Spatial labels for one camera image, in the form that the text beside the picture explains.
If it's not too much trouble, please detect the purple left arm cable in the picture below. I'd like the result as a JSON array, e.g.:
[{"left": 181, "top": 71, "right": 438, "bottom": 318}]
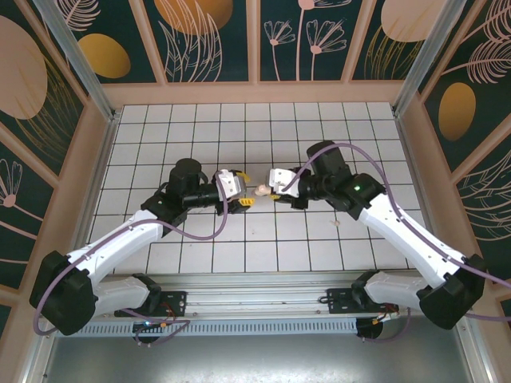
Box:
[{"left": 34, "top": 197, "right": 231, "bottom": 334}]

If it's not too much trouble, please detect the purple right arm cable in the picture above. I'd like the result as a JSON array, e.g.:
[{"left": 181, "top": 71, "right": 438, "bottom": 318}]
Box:
[{"left": 283, "top": 142, "right": 511, "bottom": 322}]

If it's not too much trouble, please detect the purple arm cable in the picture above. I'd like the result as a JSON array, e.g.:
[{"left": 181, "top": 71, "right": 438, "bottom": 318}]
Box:
[
  {"left": 34, "top": 197, "right": 231, "bottom": 334},
  {"left": 283, "top": 142, "right": 511, "bottom": 322}
]

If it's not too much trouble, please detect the slotted grey cable duct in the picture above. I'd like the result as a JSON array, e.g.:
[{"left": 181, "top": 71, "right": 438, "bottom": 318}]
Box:
[{"left": 55, "top": 318, "right": 358, "bottom": 337}]

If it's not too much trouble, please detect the aluminium side rail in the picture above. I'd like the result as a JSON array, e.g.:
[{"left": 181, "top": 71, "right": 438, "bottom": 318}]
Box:
[
  {"left": 393, "top": 113, "right": 452, "bottom": 260},
  {"left": 65, "top": 113, "right": 121, "bottom": 280}
]

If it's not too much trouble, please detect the grey metal sheet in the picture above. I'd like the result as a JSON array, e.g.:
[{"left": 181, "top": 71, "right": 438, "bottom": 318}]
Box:
[{"left": 23, "top": 333, "right": 494, "bottom": 383}]

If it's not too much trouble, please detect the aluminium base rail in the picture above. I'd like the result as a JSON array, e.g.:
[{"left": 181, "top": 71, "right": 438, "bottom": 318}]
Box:
[{"left": 38, "top": 270, "right": 478, "bottom": 322}]

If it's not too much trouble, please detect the aluminium corner post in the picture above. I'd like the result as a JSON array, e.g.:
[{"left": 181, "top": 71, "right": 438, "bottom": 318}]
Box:
[
  {"left": 391, "top": 0, "right": 478, "bottom": 117},
  {"left": 31, "top": 0, "right": 121, "bottom": 123}
]

